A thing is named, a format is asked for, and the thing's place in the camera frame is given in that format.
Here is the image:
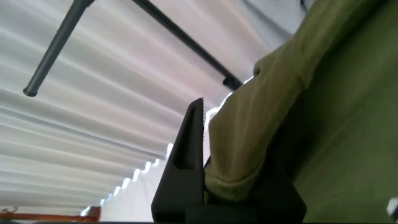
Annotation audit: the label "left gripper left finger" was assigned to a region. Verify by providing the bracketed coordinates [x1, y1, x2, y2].
[151, 97, 206, 223]

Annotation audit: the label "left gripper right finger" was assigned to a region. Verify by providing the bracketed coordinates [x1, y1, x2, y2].
[254, 161, 308, 223]

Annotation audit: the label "green garment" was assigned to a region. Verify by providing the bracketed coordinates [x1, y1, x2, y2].
[203, 0, 398, 223]

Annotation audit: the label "pale grey shorts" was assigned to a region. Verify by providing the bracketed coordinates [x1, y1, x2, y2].
[238, 0, 315, 52]

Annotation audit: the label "black clothes rack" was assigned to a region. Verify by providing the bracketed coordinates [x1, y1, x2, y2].
[22, 0, 244, 98]

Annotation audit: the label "white curtain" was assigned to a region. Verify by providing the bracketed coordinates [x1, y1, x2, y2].
[0, 0, 282, 222]

